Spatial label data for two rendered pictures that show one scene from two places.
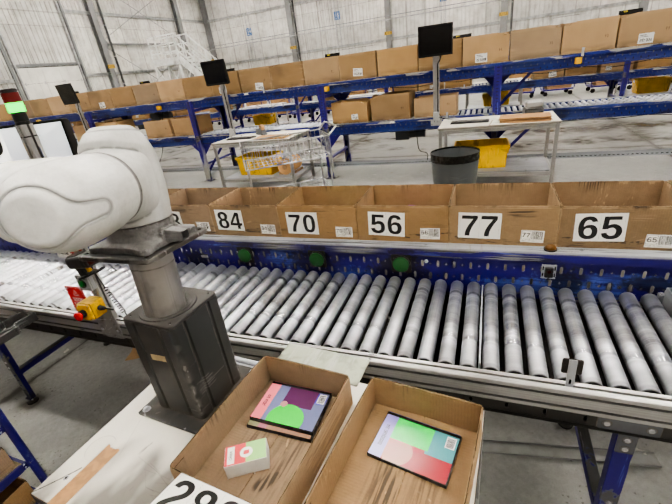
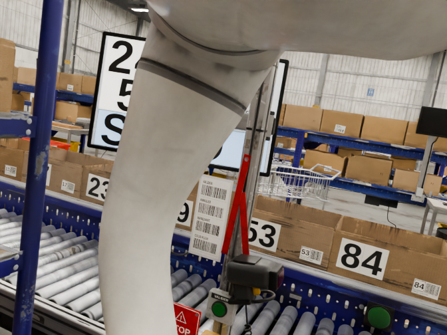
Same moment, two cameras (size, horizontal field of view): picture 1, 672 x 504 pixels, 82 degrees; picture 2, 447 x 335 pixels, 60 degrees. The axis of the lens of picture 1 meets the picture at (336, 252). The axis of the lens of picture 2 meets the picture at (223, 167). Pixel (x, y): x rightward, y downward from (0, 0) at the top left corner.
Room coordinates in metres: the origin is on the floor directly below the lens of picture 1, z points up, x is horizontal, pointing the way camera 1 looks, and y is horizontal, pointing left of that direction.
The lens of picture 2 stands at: (0.55, 1.07, 1.39)
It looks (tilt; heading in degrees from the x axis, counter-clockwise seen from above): 8 degrees down; 359
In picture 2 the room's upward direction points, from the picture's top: 9 degrees clockwise
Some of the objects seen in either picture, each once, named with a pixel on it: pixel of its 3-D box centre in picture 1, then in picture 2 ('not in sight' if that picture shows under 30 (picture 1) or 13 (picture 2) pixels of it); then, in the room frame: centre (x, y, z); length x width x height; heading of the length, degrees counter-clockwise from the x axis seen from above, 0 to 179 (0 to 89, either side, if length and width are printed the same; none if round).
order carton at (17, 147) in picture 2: not in sight; (19, 158); (2.72, 2.17, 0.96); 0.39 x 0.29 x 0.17; 68
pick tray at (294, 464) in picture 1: (271, 430); not in sight; (0.69, 0.22, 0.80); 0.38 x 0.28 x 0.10; 152
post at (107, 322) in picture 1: (76, 243); (237, 238); (1.42, 0.99, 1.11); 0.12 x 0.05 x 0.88; 67
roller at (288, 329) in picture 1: (306, 304); not in sight; (1.36, 0.15, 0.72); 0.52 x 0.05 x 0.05; 157
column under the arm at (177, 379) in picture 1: (187, 350); not in sight; (0.91, 0.47, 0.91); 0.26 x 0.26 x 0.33; 63
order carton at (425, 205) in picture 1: (407, 212); not in sight; (1.64, -0.35, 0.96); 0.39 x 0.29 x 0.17; 67
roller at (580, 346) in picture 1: (576, 332); not in sight; (0.98, -0.74, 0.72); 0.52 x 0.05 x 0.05; 157
